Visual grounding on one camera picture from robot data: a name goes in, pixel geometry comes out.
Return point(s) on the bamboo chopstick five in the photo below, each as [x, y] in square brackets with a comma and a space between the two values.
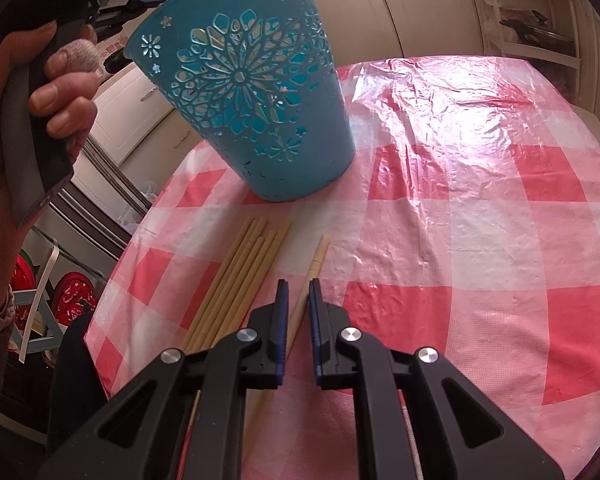
[254, 281]

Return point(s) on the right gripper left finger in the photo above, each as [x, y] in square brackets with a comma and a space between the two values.
[183, 415]

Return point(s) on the bamboo chopstick one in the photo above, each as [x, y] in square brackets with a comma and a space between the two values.
[229, 257]

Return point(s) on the person's left hand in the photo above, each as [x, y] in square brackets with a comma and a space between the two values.
[46, 113]

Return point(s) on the bamboo chopstick four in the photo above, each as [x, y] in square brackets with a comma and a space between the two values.
[230, 313]

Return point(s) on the pink checkered plastic tablecloth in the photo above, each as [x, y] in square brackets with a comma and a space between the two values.
[468, 221]

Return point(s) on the open white shelf unit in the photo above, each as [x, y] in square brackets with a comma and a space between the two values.
[542, 32]

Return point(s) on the bamboo chopstick three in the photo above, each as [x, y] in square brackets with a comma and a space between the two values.
[221, 308]

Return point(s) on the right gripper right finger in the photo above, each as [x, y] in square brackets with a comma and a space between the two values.
[416, 415]

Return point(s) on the red floral bag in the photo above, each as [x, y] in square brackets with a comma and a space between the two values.
[71, 297]

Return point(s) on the teal perforated plastic basket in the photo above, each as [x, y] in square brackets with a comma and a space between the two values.
[257, 80]

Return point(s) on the bamboo chopstick two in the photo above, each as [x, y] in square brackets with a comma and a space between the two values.
[257, 228]

